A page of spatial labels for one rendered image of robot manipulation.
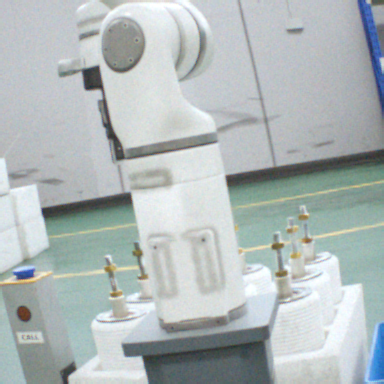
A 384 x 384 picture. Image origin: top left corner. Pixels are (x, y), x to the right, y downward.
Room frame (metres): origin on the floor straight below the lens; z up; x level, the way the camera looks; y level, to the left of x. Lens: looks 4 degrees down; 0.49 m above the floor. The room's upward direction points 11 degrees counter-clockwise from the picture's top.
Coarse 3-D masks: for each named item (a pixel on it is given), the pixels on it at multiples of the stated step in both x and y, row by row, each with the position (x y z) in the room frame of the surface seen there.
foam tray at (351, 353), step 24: (360, 288) 1.29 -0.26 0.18; (336, 312) 1.19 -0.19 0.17; (360, 312) 1.25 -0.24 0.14; (336, 336) 1.02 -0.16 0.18; (360, 336) 1.21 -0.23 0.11; (96, 360) 1.13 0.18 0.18; (288, 360) 0.97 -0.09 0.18; (312, 360) 0.95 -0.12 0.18; (336, 360) 0.94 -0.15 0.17; (360, 360) 1.18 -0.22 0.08
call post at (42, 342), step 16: (0, 288) 1.18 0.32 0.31; (16, 288) 1.17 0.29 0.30; (32, 288) 1.16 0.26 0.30; (48, 288) 1.20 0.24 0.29; (16, 304) 1.17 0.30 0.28; (32, 304) 1.16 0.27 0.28; (48, 304) 1.19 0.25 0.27; (16, 320) 1.18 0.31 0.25; (32, 320) 1.17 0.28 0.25; (48, 320) 1.17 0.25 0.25; (16, 336) 1.18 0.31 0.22; (32, 336) 1.17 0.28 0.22; (48, 336) 1.16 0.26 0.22; (64, 336) 1.21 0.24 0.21; (32, 352) 1.17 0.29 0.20; (48, 352) 1.16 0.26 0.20; (64, 352) 1.20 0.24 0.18; (32, 368) 1.17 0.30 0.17; (48, 368) 1.16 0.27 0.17; (64, 368) 1.18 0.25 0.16
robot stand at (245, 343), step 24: (264, 312) 0.78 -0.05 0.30; (144, 336) 0.77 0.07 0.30; (168, 336) 0.75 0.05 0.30; (192, 336) 0.74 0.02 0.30; (216, 336) 0.73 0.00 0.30; (240, 336) 0.73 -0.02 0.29; (264, 336) 0.72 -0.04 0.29; (144, 360) 0.78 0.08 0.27; (168, 360) 0.75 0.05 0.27; (192, 360) 0.75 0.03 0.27; (216, 360) 0.74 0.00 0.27; (240, 360) 0.74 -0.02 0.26; (264, 360) 0.76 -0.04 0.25
